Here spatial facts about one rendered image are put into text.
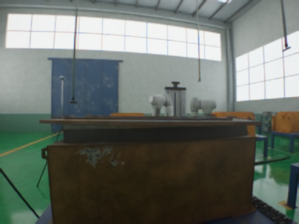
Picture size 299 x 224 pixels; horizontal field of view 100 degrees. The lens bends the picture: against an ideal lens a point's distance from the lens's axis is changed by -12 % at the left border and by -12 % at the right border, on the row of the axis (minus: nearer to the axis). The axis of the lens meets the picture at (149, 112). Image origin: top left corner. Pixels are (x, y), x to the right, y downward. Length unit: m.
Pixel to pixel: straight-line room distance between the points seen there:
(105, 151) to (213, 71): 12.37
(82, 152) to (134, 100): 9.30
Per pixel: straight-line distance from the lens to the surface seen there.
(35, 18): 13.26
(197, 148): 0.95
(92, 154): 0.85
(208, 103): 1.86
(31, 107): 11.56
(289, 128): 6.62
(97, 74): 10.31
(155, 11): 12.38
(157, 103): 1.74
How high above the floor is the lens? 1.42
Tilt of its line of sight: 1 degrees down
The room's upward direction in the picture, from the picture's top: straight up
